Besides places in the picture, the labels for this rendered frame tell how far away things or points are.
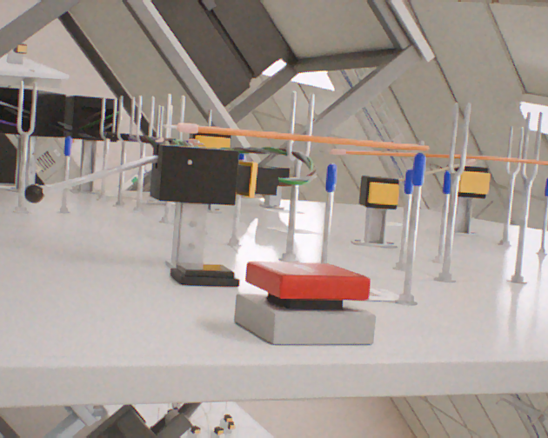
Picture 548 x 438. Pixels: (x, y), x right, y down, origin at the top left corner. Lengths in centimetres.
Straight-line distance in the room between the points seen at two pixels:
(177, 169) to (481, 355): 28
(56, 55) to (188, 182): 783
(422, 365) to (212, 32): 137
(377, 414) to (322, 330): 1063
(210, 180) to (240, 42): 114
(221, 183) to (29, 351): 30
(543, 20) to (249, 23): 257
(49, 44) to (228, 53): 672
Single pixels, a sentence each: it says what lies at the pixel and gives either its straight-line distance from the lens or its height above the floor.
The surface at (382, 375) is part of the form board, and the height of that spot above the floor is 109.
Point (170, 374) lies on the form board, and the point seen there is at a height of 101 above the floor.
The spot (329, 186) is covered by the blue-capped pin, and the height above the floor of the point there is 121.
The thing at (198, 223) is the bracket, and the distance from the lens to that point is 70.
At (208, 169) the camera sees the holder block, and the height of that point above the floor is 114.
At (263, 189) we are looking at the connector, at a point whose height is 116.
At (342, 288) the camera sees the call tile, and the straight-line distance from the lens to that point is 48.
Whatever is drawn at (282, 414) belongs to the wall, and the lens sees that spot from 1041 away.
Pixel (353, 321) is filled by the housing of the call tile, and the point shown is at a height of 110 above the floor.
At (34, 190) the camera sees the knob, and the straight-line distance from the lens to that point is 69.
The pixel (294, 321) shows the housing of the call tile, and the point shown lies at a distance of 47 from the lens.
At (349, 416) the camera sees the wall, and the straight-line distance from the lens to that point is 1089.
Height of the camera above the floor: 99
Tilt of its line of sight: 14 degrees up
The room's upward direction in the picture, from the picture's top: 50 degrees clockwise
